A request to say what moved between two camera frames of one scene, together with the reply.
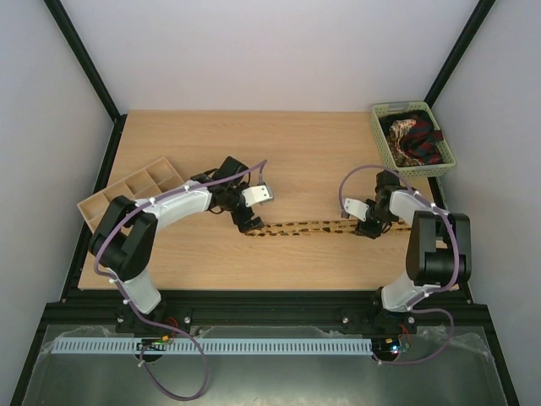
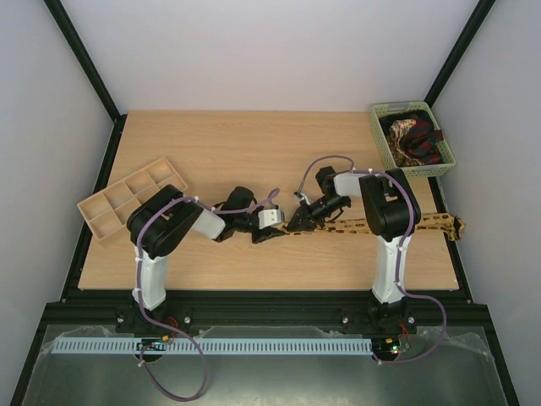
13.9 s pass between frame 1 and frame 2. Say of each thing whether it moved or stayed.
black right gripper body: moved
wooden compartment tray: stayed
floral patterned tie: stayed
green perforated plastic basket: stayed
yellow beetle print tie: moved
